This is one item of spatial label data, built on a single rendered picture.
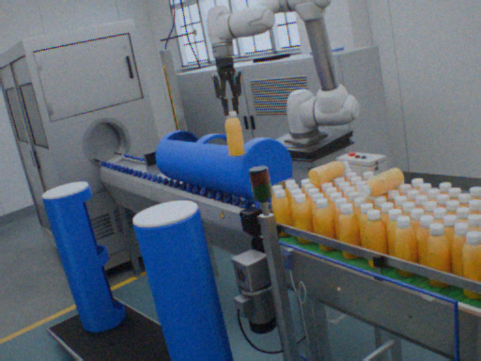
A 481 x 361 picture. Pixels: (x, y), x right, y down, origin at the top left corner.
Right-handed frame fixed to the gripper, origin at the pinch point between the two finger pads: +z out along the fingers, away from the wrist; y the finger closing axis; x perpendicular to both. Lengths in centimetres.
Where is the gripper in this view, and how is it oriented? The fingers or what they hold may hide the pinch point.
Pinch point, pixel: (230, 106)
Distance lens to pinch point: 212.6
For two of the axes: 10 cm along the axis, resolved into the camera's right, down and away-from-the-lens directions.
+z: 1.3, 9.8, 1.7
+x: 5.3, 0.7, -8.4
